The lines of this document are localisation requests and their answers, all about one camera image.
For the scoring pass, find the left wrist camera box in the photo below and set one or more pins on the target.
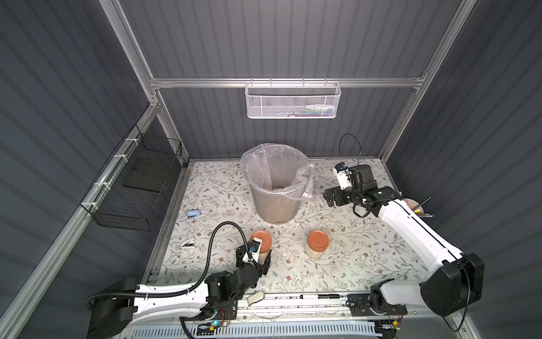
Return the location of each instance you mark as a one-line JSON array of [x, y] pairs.
[[253, 252]]

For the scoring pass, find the floral table mat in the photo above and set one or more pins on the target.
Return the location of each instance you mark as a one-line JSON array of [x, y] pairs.
[[363, 251]]

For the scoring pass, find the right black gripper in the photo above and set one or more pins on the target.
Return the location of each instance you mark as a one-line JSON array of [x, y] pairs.
[[337, 196]]

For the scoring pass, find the markers in white basket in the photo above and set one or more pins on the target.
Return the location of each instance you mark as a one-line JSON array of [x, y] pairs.
[[316, 110]]

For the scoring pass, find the clear plastic bin liner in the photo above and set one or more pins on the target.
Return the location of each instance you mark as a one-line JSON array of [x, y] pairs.
[[279, 170]]

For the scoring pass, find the white utensil cup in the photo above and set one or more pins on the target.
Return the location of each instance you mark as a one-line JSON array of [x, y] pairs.
[[417, 208]]

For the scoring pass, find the small black white clip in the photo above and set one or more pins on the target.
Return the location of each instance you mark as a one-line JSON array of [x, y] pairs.
[[189, 244]]

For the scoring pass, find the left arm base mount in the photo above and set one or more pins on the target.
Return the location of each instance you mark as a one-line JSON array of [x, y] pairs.
[[213, 310]]

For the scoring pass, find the white tape roll piece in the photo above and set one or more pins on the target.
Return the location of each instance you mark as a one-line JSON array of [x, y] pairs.
[[255, 298]]

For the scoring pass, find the grey trash bin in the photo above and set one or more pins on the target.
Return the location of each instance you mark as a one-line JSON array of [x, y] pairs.
[[273, 209]]

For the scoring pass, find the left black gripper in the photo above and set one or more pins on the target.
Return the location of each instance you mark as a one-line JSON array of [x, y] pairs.
[[255, 263]]

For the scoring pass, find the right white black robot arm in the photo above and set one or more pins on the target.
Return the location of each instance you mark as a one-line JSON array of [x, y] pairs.
[[455, 279]]

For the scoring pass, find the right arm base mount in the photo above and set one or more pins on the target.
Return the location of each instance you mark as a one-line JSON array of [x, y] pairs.
[[373, 304]]

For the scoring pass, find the black wire basket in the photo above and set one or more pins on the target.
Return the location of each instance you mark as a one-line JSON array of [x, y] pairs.
[[136, 194]]

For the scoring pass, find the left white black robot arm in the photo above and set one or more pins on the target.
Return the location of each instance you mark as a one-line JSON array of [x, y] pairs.
[[126, 301]]

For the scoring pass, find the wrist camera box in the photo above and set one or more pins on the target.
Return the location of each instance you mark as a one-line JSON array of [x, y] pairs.
[[253, 252], [343, 175]]

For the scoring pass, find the white wire mesh basket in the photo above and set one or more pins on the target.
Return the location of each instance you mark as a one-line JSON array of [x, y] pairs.
[[261, 98]]

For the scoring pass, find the oatmeal glass jar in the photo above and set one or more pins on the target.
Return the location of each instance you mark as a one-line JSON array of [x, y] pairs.
[[262, 256], [316, 252]]

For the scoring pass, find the small blue object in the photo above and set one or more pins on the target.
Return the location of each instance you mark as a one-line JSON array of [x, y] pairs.
[[193, 213]]

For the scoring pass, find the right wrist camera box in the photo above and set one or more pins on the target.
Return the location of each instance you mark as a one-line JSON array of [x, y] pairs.
[[343, 175]]

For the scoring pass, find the white perforated vent strip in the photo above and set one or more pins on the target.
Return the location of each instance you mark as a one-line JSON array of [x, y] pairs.
[[292, 329]]

